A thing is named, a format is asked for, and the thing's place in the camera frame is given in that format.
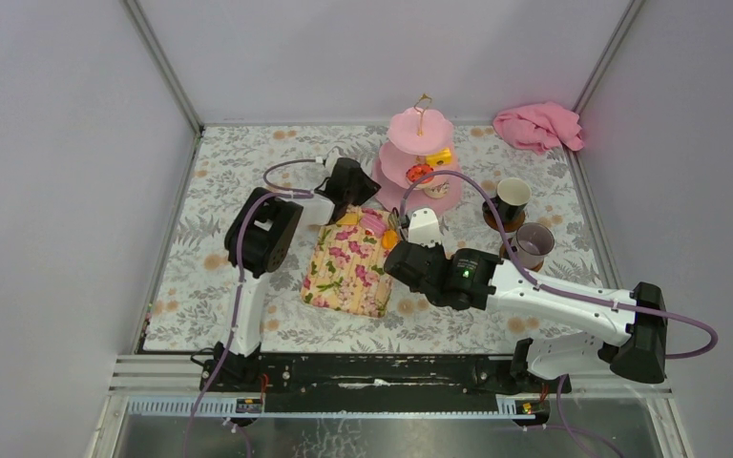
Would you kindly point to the floral dessert tray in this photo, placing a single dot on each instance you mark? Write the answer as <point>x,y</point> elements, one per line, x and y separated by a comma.
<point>346,273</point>

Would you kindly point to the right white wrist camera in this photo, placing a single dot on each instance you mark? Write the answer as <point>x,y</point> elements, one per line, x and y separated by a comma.
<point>421,227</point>

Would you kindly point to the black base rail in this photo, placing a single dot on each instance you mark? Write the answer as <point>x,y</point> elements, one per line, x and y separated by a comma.
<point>294,383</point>

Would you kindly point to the pink cloth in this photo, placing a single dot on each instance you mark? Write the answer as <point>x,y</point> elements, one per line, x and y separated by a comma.
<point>540,128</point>

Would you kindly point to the purple mug black handle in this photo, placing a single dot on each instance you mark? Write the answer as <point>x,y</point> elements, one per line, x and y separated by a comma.
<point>532,243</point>

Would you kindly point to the chocolate drizzle donut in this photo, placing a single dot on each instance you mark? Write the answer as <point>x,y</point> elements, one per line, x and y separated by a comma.
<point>438,191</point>

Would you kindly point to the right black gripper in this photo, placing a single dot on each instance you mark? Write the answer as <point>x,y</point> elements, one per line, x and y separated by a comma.
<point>434,249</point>

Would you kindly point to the orange tart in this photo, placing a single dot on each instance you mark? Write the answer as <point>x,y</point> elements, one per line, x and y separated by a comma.
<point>390,239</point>

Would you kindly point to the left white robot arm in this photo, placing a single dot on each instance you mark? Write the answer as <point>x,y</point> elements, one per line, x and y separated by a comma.
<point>260,235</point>

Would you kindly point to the tan biscuit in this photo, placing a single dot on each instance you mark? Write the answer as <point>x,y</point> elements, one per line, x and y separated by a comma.
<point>349,219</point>

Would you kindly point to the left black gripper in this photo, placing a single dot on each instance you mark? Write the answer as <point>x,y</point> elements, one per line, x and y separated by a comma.
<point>354,192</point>

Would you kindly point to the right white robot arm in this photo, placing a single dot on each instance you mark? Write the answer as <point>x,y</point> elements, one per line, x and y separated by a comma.
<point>622,330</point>

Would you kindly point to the metal tongs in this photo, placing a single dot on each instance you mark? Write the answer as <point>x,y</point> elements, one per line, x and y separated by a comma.
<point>395,223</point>

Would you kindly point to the pink wafer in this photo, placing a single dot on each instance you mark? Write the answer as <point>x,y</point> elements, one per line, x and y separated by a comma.
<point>373,224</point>

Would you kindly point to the red donut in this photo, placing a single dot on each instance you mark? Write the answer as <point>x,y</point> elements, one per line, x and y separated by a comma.
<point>419,172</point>

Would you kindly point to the black mug white inside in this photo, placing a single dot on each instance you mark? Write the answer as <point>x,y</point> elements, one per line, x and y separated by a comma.
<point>512,196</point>

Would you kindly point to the yellow roll cake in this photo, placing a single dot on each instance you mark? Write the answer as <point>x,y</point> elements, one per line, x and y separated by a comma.
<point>441,158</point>

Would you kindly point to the pink three-tier cake stand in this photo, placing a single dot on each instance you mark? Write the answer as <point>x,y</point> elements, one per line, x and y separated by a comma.
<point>414,133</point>

